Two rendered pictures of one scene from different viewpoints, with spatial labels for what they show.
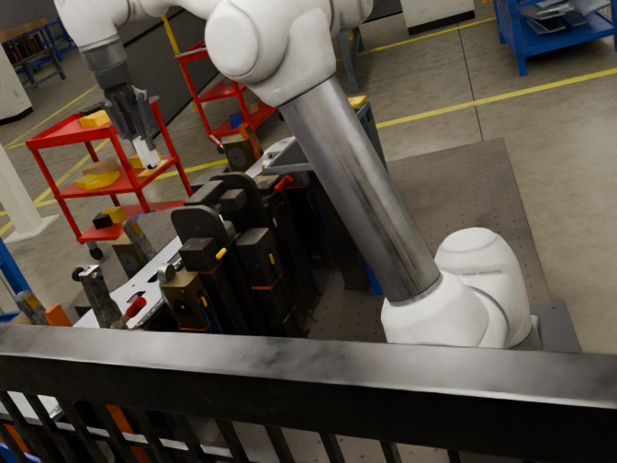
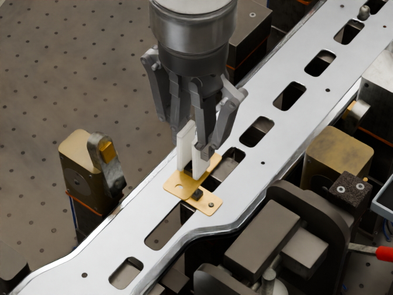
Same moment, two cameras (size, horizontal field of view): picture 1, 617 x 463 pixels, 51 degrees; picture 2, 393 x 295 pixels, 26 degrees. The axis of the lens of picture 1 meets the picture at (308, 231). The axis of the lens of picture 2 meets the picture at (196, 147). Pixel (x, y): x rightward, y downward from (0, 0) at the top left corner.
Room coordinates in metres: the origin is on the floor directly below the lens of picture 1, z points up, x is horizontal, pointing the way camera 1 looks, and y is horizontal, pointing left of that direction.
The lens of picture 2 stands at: (0.82, 0.25, 2.13)
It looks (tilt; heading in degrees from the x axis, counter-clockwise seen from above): 52 degrees down; 4
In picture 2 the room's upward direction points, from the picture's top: straight up
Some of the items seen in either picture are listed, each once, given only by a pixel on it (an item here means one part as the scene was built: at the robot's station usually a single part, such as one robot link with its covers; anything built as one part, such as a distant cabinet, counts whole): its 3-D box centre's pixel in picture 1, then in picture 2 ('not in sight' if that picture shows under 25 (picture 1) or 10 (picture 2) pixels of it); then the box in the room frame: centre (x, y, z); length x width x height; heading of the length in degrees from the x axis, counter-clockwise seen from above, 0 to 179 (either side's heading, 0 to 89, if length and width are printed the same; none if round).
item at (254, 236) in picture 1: (283, 303); not in sight; (1.32, 0.11, 0.89); 0.09 x 0.08 x 0.38; 56
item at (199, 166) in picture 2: (150, 151); (200, 154); (1.46, 0.29, 1.31); 0.03 x 0.01 x 0.07; 149
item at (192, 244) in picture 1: (228, 318); not in sight; (1.30, 0.25, 0.91); 0.07 x 0.05 x 0.42; 56
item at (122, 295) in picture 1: (196, 236); (200, 187); (1.63, 0.30, 1.00); 1.38 x 0.22 x 0.02; 146
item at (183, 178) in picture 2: (152, 166); (192, 170); (1.46, 0.30, 1.27); 0.08 x 0.04 x 0.01; 149
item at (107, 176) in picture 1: (122, 181); not in sight; (4.12, 1.06, 0.49); 0.81 x 0.46 x 0.98; 56
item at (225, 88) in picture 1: (235, 87); not in sight; (5.76, 0.21, 0.49); 0.81 x 0.46 x 0.97; 150
